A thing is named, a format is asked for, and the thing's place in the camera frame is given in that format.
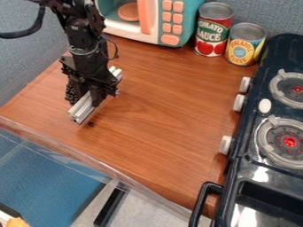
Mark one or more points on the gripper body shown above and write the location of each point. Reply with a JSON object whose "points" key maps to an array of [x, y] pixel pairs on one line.
{"points": [[89, 66]]}

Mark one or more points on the silver metal bar tool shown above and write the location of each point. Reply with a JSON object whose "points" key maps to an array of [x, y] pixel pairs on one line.
{"points": [[82, 111]]}

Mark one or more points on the yellow pineapple can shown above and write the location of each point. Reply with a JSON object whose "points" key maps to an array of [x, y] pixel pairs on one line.
{"points": [[244, 44]]}

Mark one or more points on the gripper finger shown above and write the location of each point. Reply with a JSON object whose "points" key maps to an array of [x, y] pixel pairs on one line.
{"points": [[98, 96], [80, 87]]}

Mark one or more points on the red tomato can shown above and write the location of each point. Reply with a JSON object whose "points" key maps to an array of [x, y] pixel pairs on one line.
{"points": [[213, 29]]}

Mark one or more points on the toy microwave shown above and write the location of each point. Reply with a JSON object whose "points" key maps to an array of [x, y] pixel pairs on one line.
{"points": [[158, 20]]}

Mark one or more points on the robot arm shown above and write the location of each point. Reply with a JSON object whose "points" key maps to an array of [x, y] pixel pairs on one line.
{"points": [[79, 26]]}

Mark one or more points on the pile of black bits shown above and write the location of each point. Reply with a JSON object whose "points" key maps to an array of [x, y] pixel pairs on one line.
{"points": [[71, 94]]}

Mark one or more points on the toy stove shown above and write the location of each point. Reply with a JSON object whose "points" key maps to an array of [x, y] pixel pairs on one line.
{"points": [[272, 133]]}

